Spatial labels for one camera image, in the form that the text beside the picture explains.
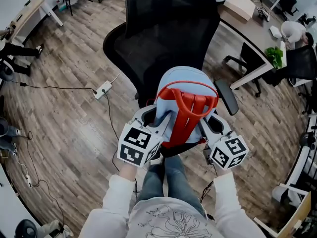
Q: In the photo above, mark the white curved table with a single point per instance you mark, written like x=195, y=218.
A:
x=10, y=202

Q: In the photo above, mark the person's left forearm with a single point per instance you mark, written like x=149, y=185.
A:
x=116, y=202

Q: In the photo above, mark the black mesh chair with headrest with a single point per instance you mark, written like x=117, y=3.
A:
x=163, y=33

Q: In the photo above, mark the black round object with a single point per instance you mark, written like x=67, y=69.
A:
x=26, y=229

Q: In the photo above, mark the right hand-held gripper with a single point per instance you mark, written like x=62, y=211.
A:
x=235, y=146

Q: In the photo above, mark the dark long desk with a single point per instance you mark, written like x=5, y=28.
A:
x=257, y=38

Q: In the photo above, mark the white metal rack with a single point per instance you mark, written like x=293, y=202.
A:
x=297, y=162

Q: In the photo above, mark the green potted plant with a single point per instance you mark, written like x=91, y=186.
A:
x=275, y=56

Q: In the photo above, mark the person's blue jeans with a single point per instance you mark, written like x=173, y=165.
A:
x=153, y=182

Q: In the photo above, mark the person's right forearm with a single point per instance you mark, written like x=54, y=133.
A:
x=230, y=202

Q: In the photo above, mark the person's white printed sweatshirt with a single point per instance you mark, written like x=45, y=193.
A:
x=173, y=219

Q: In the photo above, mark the small white device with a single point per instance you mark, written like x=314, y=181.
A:
x=263, y=13

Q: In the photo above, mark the grey garment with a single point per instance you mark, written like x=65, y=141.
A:
x=53, y=228

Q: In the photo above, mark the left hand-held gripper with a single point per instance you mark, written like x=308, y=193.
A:
x=135, y=137

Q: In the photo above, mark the small white box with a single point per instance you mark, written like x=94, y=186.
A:
x=275, y=31

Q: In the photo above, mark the white power strip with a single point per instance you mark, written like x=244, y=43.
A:
x=29, y=180
x=102, y=90

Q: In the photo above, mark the person's white shoe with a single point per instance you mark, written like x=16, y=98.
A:
x=156, y=160

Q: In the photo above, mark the cardboard box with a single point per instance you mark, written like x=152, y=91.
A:
x=239, y=5

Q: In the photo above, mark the light wooden panel table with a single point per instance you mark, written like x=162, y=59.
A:
x=294, y=214

